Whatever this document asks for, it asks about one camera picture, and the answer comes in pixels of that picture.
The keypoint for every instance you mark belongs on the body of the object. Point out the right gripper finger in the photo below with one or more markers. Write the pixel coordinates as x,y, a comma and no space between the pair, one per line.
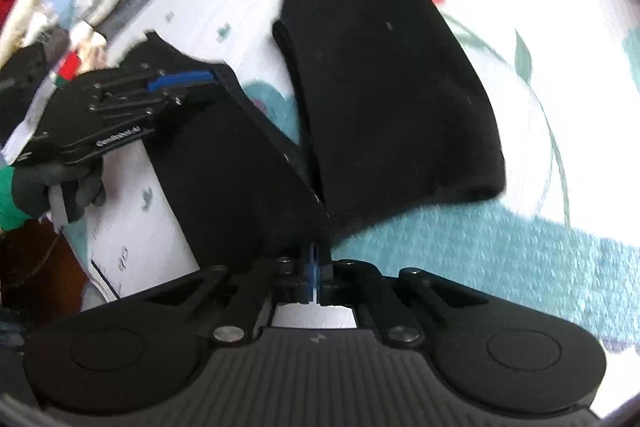
311,273
325,275

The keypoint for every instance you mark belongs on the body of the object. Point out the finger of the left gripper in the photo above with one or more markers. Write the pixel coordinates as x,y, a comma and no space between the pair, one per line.
150,82
112,107

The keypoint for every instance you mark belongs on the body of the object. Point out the black garment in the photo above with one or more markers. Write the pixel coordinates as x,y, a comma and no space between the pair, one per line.
394,117

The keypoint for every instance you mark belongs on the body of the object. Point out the gloved left hand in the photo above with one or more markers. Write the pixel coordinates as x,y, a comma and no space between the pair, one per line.
63,191

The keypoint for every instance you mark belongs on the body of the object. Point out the white cream garment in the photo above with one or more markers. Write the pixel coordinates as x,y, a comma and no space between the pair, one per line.
25,22

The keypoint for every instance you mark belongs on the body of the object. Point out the white patterned play mat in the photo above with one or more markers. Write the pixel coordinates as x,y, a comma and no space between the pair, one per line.
562,77

